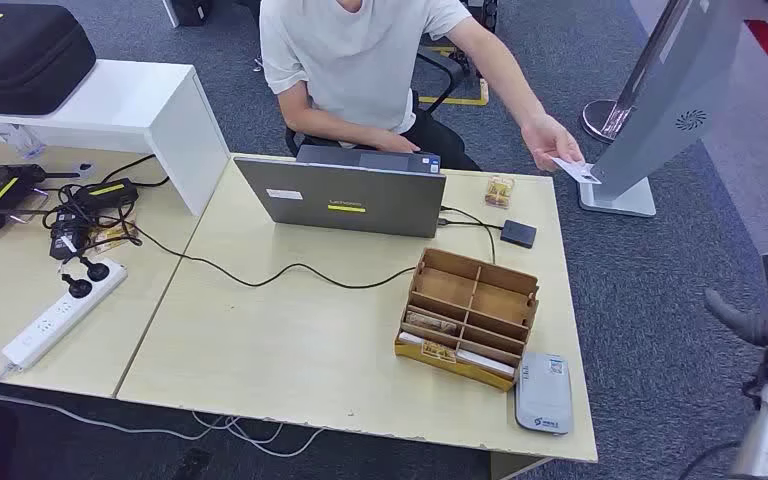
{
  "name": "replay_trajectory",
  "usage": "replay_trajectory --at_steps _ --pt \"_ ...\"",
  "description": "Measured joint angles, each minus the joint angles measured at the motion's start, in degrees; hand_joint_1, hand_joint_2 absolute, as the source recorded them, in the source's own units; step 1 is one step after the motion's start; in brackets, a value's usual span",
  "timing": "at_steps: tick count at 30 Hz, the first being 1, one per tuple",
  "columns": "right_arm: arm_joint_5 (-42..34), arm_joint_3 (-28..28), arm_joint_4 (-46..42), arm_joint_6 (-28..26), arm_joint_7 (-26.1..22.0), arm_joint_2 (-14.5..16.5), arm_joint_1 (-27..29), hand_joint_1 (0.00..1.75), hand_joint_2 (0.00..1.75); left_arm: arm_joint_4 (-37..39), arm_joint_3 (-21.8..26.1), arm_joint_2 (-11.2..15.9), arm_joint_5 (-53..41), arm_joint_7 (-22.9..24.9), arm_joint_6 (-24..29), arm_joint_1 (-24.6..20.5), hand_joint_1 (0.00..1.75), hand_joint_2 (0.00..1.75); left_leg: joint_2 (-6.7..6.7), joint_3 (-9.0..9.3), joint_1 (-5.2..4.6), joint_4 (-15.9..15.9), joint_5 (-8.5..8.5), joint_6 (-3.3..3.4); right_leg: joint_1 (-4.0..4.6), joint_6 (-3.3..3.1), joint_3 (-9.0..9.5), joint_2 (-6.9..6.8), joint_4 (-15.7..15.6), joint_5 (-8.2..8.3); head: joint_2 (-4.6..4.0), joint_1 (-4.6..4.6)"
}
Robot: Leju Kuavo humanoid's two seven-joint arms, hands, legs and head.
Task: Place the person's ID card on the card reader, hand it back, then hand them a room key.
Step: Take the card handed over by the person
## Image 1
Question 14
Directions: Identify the black case with yellow strip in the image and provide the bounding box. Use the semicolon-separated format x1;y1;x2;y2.
0;3;98;117

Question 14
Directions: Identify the person's right hand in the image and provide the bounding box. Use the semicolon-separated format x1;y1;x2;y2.
369;129;422;155

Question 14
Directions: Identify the black round plug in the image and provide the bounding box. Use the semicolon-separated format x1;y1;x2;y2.
79;254;111;284
60;273;94;300

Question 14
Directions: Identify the grey kiosk stand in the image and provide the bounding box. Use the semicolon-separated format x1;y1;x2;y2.
577;0;768;219

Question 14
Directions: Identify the white power strip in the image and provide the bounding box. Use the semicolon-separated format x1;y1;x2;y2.
0;258;129;372

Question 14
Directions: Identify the brown patterned key card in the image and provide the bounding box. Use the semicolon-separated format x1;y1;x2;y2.
405;311;458;337

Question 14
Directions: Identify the clear plastic bag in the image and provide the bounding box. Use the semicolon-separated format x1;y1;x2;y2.
0;122;47;161

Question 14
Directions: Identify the white desk shelf riser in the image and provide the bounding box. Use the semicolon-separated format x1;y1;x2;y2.
0;59;232;217

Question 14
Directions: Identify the black equipment box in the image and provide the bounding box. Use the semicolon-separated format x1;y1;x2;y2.
161;0;214;28

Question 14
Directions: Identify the white power strip cable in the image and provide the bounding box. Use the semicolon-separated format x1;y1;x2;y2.
0;364;326;460

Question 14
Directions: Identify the white ID card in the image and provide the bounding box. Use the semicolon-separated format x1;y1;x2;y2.
551;156;603;185

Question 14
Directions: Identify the person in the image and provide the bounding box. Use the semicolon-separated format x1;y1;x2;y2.
259;0;585;174

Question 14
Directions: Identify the person's left hand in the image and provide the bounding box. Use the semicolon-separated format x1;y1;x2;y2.
521;113;585;174

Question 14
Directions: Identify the black laptop power cable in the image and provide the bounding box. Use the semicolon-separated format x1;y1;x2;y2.
118;205;498;291

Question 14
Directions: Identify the gold printed key card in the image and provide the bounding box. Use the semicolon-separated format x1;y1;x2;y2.
421;341;457;365

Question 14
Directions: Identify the black power adapter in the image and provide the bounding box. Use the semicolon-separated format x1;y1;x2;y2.
49;211;91;261

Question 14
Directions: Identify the short black USB cable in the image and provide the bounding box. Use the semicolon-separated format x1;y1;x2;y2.
436;217;503;231

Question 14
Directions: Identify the black adapter cable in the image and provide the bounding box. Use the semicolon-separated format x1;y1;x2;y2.
97;153;171;191

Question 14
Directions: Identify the clear packet of gold cards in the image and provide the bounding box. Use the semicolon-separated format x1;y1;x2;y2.
484;174;516;211

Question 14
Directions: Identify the chrome stanchion post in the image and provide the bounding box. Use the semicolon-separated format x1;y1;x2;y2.
580;0;690;144

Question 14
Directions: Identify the gold printed packet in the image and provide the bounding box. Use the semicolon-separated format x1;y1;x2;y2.
85;221;139;257

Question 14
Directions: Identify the small black square box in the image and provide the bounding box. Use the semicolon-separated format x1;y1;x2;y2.
499;219;538;250

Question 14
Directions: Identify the wooden card organizer box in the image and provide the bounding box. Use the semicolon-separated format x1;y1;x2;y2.
394;247;541;393

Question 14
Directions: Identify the grey card reader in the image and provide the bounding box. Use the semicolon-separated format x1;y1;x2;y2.
515;352;575;437

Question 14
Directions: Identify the grey laptop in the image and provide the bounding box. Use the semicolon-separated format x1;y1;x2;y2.
233;144;448;240

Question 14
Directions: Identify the black adapter with yellow sticker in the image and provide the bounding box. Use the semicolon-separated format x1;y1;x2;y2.
72;177;140;212

